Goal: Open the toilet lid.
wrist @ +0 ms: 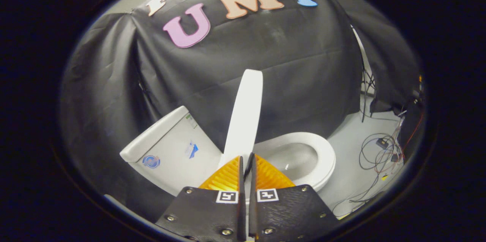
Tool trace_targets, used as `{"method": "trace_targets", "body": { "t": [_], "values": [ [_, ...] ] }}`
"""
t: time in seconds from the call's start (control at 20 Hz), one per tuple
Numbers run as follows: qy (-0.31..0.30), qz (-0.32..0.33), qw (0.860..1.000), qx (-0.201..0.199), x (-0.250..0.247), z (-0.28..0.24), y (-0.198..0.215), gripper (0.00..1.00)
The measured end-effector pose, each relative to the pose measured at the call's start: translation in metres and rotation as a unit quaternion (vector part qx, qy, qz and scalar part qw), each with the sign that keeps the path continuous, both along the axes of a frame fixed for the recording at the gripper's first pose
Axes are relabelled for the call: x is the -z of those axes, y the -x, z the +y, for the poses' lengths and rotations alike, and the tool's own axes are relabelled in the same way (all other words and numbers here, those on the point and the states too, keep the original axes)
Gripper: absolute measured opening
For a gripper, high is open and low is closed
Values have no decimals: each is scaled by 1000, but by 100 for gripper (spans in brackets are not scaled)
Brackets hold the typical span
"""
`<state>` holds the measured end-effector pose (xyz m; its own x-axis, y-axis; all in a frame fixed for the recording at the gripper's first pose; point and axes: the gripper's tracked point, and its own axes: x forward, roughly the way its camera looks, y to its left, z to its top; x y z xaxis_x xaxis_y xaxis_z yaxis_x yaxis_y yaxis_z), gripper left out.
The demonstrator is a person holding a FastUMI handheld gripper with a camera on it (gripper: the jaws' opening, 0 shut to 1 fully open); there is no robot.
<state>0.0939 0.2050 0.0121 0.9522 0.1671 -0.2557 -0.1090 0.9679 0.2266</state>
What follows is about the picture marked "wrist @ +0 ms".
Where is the red cable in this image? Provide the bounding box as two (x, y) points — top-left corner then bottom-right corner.
(402, 111), (426, 152)

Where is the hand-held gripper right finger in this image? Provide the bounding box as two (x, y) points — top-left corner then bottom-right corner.
(249, 153), (340, 242)

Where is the black floor cable bundle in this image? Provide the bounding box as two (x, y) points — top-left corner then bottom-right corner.
(332, 120), (407, 216)

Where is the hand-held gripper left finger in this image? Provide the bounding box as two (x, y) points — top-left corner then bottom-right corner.
(156, 155), (246, 242)

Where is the black backdrop cloth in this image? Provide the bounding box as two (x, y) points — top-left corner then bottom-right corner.
(59, 0), (423, 223)

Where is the white toilet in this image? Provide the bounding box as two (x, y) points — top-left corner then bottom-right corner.
(120, 106), (336, 197)

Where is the black round lid tab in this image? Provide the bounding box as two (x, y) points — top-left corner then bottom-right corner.
(244, 153), (255, 180)

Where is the white toilet lid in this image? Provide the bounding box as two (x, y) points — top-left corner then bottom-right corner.
(218, 69), (264, 169)

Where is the black cloth covered table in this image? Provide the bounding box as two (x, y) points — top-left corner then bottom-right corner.
(401, 100), (426, 152)

